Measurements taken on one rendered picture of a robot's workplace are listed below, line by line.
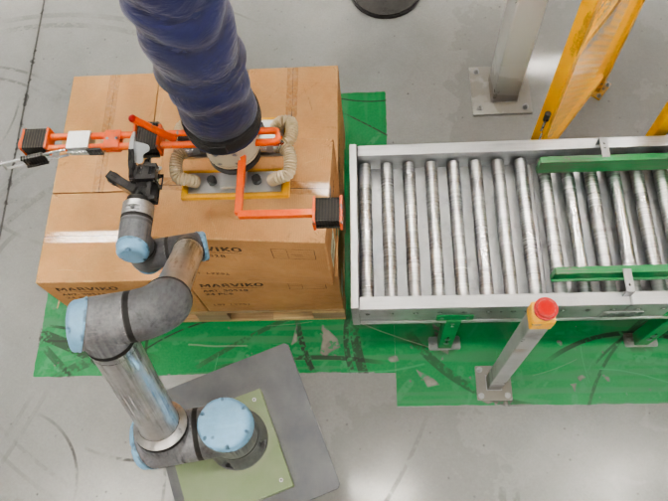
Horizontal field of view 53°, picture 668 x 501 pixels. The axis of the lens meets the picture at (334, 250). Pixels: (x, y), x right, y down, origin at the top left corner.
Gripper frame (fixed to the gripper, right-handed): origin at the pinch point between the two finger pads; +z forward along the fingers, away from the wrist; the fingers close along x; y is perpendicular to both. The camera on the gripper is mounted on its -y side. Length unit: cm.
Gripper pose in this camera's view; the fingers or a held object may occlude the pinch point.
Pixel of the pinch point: (140, 144)
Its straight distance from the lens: 215.1
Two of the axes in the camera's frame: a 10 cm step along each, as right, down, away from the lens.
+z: 0.1, -9.2, 3.9
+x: -0.7, -3.9, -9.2
